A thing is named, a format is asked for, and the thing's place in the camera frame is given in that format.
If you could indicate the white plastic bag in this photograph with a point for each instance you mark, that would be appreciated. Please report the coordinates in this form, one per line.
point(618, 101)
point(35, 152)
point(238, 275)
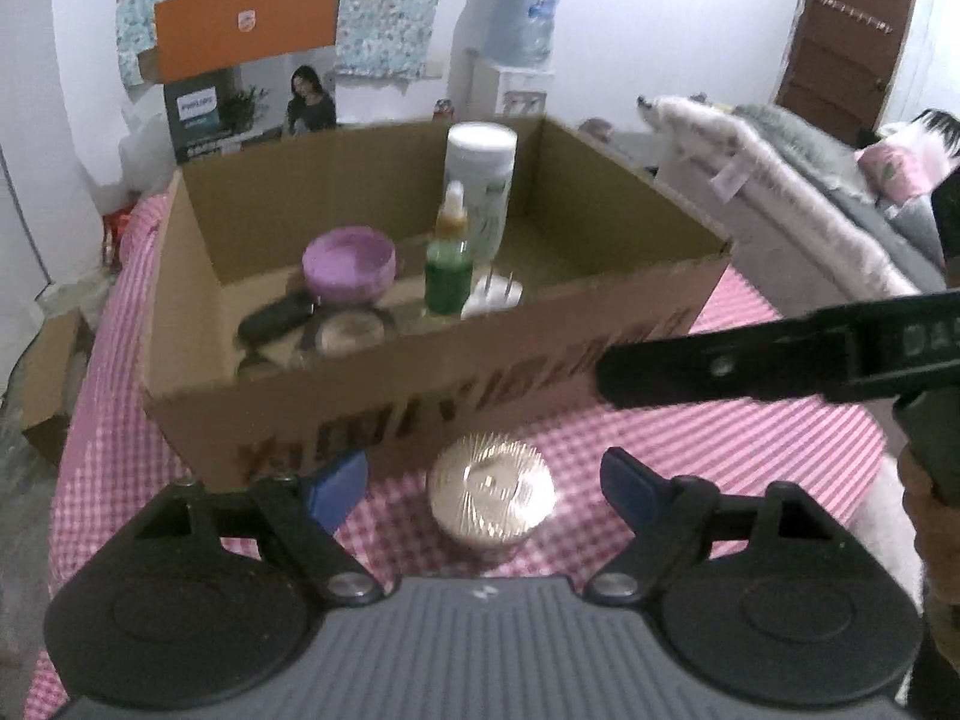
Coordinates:
point(146, 150)

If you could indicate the white charger plug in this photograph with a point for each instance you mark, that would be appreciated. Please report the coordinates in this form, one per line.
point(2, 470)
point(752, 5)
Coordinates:
point(491, 300)

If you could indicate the red packet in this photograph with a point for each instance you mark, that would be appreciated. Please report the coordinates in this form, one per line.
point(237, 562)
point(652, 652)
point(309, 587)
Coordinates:
point(114, 236)

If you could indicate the white fuzzy blanket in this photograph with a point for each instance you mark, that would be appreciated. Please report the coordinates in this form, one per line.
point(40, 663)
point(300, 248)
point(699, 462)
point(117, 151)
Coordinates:
point(787, 180)

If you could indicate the black tape roll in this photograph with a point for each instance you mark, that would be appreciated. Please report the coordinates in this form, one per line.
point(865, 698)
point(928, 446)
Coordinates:
point(309, 341)

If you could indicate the orange box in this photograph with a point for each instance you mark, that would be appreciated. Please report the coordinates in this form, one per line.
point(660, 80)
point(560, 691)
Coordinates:
point(195, 37)

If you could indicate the brown wooden door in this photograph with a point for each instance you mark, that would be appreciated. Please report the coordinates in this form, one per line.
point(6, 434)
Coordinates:
point(840, 52)

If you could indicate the person's right forearm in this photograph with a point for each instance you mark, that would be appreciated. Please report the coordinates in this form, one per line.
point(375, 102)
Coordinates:
point(941, 630)

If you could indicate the floral cloth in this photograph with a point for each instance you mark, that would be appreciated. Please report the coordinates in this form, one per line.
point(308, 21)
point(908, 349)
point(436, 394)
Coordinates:
point(390, 15)

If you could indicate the small cardboard box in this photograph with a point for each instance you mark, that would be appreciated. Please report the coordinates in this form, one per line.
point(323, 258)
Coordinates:
point(49, 382)

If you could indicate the pink pillow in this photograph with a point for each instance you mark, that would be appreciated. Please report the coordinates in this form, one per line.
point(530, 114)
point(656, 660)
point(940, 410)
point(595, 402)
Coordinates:
point(896, 169)

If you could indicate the printed appliance box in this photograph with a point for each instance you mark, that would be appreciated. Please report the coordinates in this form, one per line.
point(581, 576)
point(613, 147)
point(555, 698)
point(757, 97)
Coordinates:
point(195, 120)

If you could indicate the person's right hand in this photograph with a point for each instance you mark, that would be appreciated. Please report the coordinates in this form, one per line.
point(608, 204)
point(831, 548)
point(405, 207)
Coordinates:
point(919, 502)

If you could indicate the brown cardboard box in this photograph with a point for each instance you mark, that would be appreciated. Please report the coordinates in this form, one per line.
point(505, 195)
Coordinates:
point(450, 390)

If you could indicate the green dropper bottle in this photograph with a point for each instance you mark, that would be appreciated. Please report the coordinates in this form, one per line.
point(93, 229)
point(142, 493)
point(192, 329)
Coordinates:
point(448, 277)

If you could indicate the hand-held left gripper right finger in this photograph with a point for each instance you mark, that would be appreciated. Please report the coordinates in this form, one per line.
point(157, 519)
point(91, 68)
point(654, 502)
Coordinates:
point(626, 484)

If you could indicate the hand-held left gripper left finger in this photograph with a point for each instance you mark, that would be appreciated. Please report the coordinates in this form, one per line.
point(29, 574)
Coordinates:
point(337, 484)

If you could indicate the grey blanket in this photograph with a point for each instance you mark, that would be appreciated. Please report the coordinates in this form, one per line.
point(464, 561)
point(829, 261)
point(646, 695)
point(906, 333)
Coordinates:
point(795, 127)

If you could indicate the white plastic bottle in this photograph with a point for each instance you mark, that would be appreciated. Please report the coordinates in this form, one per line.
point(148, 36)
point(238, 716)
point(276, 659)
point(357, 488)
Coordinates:
point(480, 165)

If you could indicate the gold-lidded jar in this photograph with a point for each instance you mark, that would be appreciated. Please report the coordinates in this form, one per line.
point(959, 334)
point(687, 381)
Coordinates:
point(491, 487)

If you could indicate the pink checked cloth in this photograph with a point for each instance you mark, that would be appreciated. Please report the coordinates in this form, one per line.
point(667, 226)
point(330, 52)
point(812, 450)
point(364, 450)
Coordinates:
point(750, 450)

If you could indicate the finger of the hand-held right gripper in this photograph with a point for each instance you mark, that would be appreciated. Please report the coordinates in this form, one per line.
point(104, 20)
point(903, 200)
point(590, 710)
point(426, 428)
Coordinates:
point(720, 367)

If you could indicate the black oval case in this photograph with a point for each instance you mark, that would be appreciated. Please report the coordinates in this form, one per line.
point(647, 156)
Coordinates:
point(270, 321)

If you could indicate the white water dispenser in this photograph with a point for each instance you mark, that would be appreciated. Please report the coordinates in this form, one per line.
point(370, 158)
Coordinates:
point(495, 90)

